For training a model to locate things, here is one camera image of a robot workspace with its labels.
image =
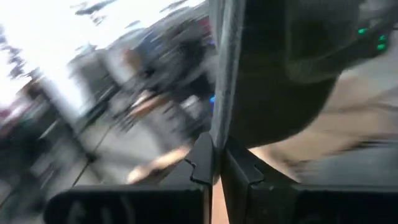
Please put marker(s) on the dark green baseball cap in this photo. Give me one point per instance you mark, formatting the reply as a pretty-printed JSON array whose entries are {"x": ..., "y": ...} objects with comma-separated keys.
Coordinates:
[{"x": 273, "y": 109}]

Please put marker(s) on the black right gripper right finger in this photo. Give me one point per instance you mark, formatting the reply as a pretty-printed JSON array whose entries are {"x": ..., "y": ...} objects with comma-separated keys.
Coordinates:
[{"x": 295, "y": 205}]

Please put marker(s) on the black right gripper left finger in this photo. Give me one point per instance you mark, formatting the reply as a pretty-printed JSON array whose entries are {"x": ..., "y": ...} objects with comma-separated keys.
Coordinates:
[{"x": 140, "y": 205}]

